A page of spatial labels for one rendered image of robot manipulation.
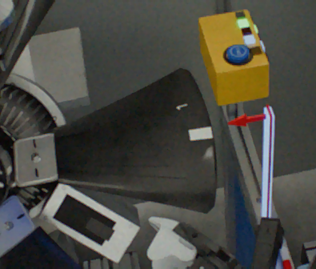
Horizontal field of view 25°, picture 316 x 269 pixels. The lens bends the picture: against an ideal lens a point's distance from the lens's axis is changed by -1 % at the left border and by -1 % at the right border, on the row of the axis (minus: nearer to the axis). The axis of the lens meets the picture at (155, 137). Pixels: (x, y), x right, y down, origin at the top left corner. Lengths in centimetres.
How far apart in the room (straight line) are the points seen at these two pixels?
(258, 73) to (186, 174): 36
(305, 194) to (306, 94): 43
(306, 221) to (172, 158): 139
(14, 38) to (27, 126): 20
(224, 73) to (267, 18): 62
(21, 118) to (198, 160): 30
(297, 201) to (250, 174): 103
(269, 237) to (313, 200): 152
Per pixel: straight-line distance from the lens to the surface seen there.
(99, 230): 117
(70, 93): 160
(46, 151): 106
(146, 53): 189
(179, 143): 103
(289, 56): 201
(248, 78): 132
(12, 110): 115
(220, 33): 136
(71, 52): 169
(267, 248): 90
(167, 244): 92
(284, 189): 245
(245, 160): 142
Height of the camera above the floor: 198
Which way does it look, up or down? 49 degrees down
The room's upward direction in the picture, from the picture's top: 9 degrees counter-clockwise
